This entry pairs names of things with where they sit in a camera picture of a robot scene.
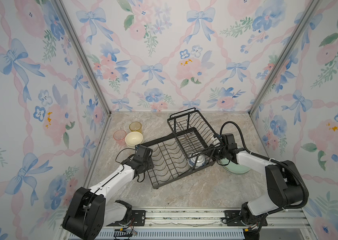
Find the pink glass cup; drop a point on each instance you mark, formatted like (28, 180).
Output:
(119, 137)

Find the aluminium corner post left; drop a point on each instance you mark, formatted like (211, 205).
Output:
(72, 34)

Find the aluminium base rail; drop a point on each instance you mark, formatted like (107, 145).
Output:
(206, 224)

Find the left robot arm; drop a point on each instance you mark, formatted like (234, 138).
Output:
(89, 211)

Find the aluminium corner post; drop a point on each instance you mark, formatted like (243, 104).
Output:
(72, 34)
(297, 33)

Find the green plate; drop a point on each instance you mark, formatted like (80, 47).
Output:
(238, 168)

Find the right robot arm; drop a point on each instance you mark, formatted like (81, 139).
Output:
(285, 188)

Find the yellow glass cup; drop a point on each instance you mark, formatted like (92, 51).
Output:
(136, 127)

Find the black wire dish rack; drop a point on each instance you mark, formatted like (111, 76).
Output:
(191, 135)

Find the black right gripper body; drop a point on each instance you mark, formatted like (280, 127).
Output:
(219, 152)

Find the blue floral bowl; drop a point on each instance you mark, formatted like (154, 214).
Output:
(197, 161)

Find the aluminium corner post right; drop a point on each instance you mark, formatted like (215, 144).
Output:
(297, 33)

